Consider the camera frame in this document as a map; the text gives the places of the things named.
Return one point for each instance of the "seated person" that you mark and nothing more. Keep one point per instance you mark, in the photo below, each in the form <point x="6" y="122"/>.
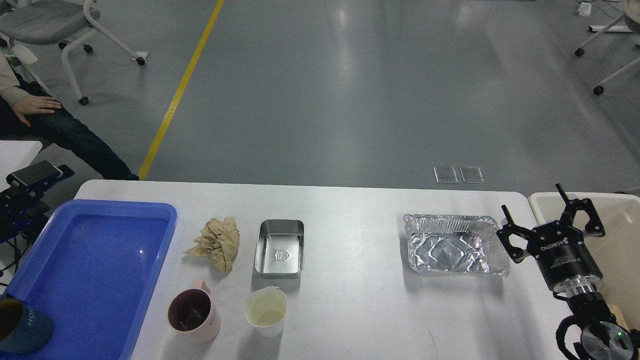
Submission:
<point x="59" y="127"/>

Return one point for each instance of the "dark teal HOME mug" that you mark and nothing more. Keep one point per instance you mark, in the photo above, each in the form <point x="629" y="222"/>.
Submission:
<point x="23" y="330"/>

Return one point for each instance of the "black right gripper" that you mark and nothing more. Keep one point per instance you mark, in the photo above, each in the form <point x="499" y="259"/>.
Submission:
<point x="564" y="256"/>

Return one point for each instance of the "clear floor marker right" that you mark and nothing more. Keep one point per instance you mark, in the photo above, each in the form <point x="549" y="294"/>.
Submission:
<point x="471" y="174"/>

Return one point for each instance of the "grey office chair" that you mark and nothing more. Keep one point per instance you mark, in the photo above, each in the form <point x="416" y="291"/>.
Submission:
<point x="60" y="22"/>

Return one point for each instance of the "blue plastic tray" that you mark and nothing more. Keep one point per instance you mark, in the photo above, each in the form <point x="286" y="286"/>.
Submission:
<point x="93" y="270"/>

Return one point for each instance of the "white paper cup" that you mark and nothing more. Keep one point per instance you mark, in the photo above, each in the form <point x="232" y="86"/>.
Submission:
<point x="265" y="310"/>

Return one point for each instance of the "crumpled brown paper napkin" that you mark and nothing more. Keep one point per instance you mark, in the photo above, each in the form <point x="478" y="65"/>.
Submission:
<point x="219" y="241"/>

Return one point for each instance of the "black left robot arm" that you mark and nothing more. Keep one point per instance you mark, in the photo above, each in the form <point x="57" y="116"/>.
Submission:
<point x="22" y="210"/>

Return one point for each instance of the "rectangular metal tin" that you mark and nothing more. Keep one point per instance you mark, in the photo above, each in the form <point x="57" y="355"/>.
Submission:
<point x="280" y="249"/>

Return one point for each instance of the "aluminium foil tray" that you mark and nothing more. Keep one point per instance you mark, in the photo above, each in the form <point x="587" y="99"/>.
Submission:
<point x="455" y="244"/>

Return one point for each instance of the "brown paper bag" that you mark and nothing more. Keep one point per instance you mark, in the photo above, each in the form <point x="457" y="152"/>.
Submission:
<point x="617" y="315"/>

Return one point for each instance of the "pink HOME mug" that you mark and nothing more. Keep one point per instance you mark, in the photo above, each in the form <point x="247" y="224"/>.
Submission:
<point x="193" y="314"/>

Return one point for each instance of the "white side table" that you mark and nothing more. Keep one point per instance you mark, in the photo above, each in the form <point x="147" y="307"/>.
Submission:
<point x="16" y="155"/>

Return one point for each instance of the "person's hand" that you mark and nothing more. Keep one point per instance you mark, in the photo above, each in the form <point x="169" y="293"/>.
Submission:
<point x="34" y="105"/>

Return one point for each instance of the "beige plastic bin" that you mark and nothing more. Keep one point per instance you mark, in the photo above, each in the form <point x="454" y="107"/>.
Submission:
<point x="616" y="254"/>

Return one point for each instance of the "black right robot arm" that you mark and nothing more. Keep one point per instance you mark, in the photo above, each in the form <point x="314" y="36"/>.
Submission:
<point x="584" y="335"/>

